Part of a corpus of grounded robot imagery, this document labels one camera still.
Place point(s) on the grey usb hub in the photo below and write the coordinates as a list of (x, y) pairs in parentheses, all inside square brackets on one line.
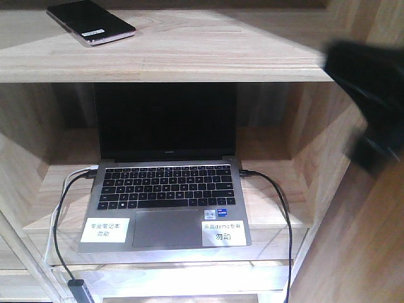
[(80, 291)]

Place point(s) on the grey laptop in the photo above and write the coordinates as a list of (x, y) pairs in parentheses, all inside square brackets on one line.
[(168, 176)]

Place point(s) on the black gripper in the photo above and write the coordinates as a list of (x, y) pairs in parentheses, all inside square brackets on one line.
[(373, 78)]

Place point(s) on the wooden shelf unit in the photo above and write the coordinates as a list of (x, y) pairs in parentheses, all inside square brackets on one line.
[(259, 41)]

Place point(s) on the black smartphone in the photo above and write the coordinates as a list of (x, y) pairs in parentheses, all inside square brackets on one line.
[(90, 22)]

